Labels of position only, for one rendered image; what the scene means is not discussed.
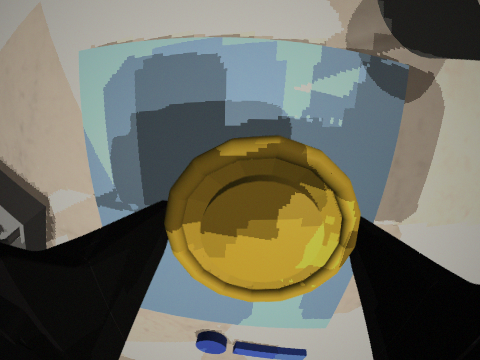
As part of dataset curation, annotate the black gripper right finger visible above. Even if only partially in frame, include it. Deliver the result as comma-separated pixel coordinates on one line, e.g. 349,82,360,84
349,216,480,360

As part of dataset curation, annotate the grey dish rack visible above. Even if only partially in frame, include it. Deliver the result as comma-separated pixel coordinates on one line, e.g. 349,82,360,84
0,171,47,252

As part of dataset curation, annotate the gold round plate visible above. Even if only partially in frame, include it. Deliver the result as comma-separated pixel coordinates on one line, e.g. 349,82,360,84
164,136,361,303

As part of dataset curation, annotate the beige cylinder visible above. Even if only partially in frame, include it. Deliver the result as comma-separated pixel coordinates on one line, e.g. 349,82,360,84
377,0,480,61

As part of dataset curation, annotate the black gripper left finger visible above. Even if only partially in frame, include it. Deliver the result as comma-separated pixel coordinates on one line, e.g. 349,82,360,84
0,201,168,360

